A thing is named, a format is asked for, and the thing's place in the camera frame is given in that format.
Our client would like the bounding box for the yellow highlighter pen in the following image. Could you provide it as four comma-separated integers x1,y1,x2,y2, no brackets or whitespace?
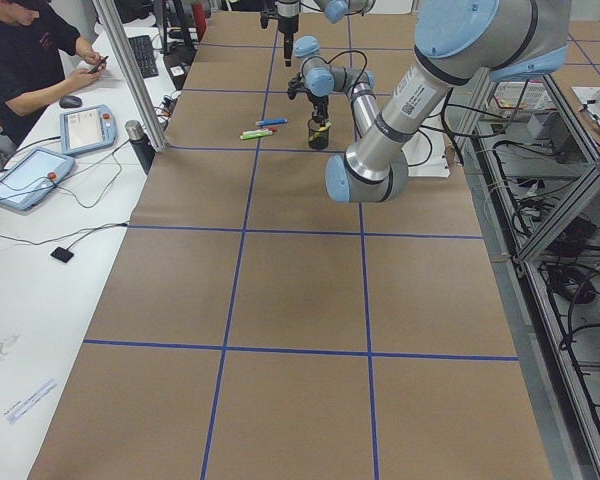
312,121,331,138

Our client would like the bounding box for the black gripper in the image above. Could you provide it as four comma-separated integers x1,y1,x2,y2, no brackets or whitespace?
260,0,300,68
287,74,329,120

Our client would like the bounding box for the aluminium frame post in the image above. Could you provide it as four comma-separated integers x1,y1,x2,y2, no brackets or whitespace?
92,0,167,152

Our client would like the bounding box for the teach pendant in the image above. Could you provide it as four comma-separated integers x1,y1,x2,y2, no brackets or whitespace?
0,148,75,212
59,105,117,156

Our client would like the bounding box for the black mesh pen cup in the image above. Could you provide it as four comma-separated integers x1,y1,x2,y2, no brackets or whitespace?
307,119,331,150

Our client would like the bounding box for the small black puck device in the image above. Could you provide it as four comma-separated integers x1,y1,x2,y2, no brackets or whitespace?
50,246,74,264

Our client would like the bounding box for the blue highlighter pen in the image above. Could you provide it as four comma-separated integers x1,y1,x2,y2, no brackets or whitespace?
255,118,288,127

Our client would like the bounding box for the black keyboard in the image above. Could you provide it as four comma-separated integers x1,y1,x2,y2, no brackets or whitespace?
128,35,159,78

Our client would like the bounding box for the far teach pendant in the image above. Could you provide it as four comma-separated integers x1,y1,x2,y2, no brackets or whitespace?
59,105,117,156

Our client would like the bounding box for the near teach pendant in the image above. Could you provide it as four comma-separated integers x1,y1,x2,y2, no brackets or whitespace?
0,148,75,212

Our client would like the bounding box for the dark water bottle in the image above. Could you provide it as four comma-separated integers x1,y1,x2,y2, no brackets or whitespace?
124,120,155,175

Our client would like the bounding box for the green highlighter pen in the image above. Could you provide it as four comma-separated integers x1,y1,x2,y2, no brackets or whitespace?
240,129,274,141

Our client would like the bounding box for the brown table mat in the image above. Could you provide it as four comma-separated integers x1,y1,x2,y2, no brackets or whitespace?
30,13,551,479

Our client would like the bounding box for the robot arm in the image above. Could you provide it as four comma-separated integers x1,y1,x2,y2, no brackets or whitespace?
260,0,375,68
285,0,571,202

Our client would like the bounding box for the seated person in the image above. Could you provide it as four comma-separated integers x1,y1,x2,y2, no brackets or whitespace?
0,1,107,145

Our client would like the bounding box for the black computer mouse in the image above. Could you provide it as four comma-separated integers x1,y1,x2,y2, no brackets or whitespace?
58,95,83,109

